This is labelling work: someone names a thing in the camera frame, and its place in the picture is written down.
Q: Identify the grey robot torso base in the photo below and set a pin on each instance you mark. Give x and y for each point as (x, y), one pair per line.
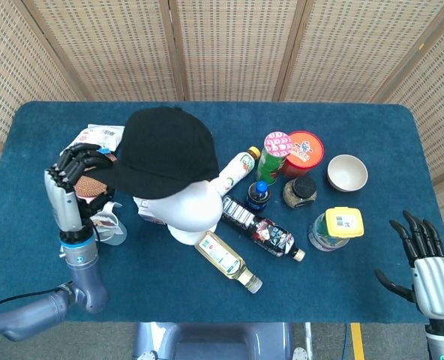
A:
(214, 341)

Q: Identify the clear bottle yellow liquid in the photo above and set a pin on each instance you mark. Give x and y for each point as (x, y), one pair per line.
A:
(222, 258)

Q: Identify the white printed drink bottle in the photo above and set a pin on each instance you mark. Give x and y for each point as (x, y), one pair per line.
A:
(235, 168)

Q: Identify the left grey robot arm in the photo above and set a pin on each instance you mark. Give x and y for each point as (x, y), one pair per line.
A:
(83, 277)

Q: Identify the small cola bottle blue cap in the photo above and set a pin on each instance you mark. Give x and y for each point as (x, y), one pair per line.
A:
(258, 197)

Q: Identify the blue tablecloth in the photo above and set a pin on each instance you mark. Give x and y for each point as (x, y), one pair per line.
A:
(169, 292)

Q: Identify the white printed bag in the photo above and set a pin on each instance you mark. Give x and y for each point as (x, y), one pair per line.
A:
(98, 135)

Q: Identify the crumpled snack packet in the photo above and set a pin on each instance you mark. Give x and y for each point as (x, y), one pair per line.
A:
(105, 221)

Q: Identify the round woven coaster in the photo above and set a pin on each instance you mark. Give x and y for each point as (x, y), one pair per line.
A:
(90, 185)

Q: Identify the glass spice jar black lid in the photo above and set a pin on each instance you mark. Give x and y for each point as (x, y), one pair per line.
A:
(300, 189)

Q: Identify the right five-finger robot hand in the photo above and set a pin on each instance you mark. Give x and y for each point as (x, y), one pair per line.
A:
(435, 281)

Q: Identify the orange lidded round tub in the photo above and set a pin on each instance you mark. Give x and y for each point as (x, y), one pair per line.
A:
(306, 150)

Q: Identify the woven folding screen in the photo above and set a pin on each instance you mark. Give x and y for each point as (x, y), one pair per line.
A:
(237, 45)

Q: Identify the white foam mannequin head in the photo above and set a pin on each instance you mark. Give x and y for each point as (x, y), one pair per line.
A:
(192, 210)

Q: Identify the black baseball cap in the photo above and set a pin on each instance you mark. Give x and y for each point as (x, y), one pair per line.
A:
(162, 150)

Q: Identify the beige bowl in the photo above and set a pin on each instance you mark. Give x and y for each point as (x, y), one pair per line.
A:
(347, 174)

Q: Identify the dark coffee plastic bottle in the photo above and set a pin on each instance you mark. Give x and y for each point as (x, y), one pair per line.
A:
(267, 232)

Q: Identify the clear plastic labelled jar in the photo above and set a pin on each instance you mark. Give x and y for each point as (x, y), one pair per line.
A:
(319, 236)

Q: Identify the green chips can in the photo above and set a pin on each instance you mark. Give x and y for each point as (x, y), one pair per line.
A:
(269, 165)

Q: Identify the left five-finger robot hand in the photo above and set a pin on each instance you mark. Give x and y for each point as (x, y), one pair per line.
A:
(64, 198)

